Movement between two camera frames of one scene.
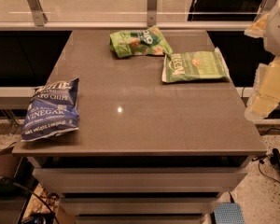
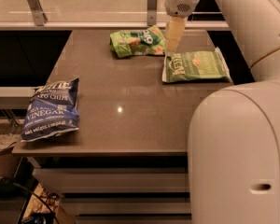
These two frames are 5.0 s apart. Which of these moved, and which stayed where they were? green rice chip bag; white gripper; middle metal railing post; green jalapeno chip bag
Moved: white gripper
Stayed: middle metal railing post; green jalapeno chip bag; green rice chip bag
